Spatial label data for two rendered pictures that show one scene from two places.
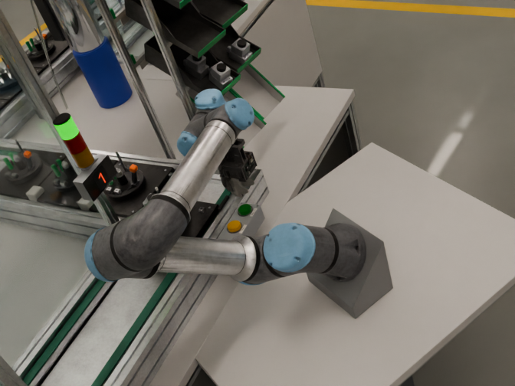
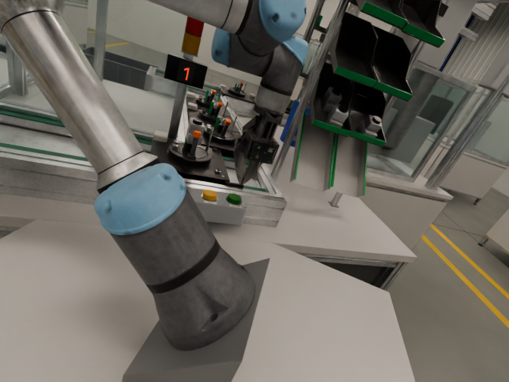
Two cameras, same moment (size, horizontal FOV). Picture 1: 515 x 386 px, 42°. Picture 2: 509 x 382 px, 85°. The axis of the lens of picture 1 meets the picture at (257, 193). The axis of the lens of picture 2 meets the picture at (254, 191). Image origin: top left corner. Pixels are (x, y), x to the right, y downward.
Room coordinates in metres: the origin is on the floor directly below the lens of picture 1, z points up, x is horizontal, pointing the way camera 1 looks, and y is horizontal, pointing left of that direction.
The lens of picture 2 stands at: (0.93, -0.29, 1.35)
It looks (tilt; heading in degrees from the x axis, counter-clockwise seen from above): 27 degrees down; 27
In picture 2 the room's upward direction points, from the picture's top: 21 degrees clockwise
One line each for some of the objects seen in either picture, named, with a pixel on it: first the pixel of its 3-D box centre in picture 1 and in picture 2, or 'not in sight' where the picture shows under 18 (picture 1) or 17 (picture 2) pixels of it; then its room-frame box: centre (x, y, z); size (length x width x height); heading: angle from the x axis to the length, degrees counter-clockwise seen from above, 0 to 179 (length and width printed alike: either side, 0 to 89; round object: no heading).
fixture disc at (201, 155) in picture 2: not in sight; (190, 153); (1.56, 0.29, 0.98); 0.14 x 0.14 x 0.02
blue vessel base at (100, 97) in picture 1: (103, 72); (298, 123); (2.63, 0.44, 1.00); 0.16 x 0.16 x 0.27
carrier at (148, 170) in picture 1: (120, 177); (221, 127); (1.82, 0.41, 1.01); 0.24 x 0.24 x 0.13; 50
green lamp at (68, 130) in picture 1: (66, 127); not in sight; (1.59, 0.42, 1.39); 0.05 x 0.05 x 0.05
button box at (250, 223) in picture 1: (237, 234); (207, 205); (1.46, 0.10, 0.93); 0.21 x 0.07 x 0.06; 140
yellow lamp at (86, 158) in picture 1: (82, 155); (191, 43); (1.59, 0.42, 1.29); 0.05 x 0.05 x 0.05
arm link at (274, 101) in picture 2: not in sight; (273, 100); (1.50, 0.03, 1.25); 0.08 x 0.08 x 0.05
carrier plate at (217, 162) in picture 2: (167, 228); (188, 158); (1.56, 0.29, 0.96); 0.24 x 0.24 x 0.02; 50
